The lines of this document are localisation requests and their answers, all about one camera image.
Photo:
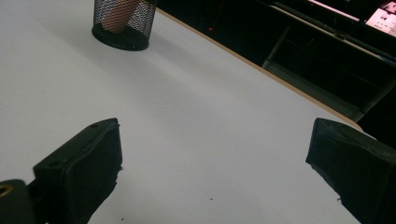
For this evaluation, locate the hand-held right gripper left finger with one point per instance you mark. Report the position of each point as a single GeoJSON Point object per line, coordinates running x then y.
{"type": "Point", "coordinates": [84, 168]}

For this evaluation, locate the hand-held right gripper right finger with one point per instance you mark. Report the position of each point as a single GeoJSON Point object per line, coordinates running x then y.
{"type": "Point", "coordinates": [358, 168]}

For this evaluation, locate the computer monitor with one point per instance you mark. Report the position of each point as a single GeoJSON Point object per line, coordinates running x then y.
{"type": "Point", "coordinates": [383, 17]}
{"type": "Point", "coordinates": [339, 6]}

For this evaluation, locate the black mesh pen holder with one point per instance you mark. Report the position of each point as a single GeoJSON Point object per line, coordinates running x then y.
{"type": "Point", "coordinates": [124, 39]}

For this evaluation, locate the pink hairbrush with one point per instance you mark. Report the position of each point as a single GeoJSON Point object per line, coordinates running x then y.
{"type": "Point", "coordinates": [120, 15]}

